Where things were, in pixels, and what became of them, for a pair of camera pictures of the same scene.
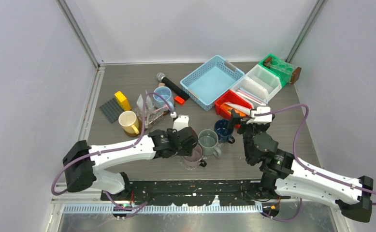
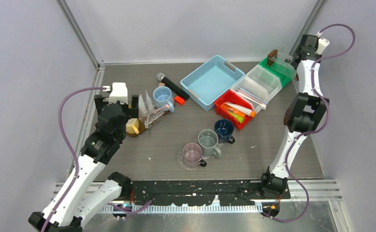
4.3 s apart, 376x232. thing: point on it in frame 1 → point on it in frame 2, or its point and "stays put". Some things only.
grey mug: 209,139 stays put
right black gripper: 236,119 → 321,55
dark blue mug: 224,131 stays put
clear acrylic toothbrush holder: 151,113 stays put
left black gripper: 187,152 → 134,106
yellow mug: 128,120 stays put
